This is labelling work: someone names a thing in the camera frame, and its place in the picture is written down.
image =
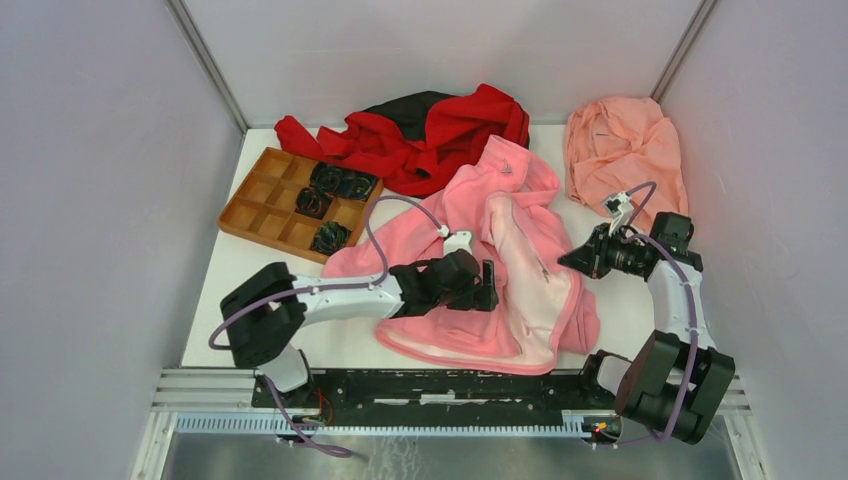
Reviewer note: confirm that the wooden compartment tray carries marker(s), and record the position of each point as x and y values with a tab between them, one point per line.
262	208

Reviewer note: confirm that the peach orange garment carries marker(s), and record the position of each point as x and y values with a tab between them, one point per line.
618	143

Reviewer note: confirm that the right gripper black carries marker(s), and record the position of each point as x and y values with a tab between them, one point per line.
591	258

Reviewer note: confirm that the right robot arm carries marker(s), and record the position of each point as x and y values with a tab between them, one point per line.
677	381

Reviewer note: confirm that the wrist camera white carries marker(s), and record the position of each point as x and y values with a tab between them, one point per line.
619	208
455	240

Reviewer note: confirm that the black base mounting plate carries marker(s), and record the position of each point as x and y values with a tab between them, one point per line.
438	398

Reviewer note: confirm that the pink jacket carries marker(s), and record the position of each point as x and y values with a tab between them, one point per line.
544	309

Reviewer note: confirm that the red and black jacket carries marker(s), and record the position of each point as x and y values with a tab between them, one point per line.
416	143

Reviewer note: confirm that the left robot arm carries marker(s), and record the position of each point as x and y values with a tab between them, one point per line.
262	315

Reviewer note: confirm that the aluminium rail frame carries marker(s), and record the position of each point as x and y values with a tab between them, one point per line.
220	423

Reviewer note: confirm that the rolled tie yellow pattern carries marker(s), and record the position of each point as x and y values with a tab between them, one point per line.
341	182

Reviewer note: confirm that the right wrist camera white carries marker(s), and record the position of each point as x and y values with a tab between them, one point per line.
619	208

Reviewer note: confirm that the rolled tie orange pattern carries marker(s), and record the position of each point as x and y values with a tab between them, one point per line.
313	202

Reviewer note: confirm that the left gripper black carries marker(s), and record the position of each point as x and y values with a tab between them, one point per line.
480	297

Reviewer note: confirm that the rolled tie green leaves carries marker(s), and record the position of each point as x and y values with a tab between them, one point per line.
329	238

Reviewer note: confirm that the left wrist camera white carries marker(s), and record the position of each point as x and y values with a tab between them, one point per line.
455	240

